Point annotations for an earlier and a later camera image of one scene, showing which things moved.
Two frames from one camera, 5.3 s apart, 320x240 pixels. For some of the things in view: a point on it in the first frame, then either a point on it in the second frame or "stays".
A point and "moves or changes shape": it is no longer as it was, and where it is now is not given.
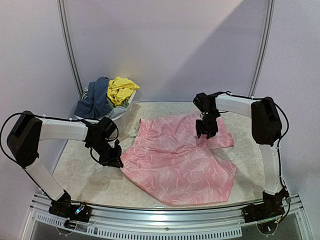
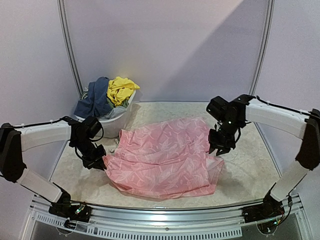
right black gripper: x=206 y=125 → x=221 y=144
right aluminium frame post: x=265 y=49 stays
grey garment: x=116 y=112 stays
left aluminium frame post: x=63 y=20 stays
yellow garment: x=119 y=89 stays
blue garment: x=97 y=104 stays
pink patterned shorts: x=167 y=156 moves or changes shape
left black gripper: x=113 y=161 → x=101 y=153
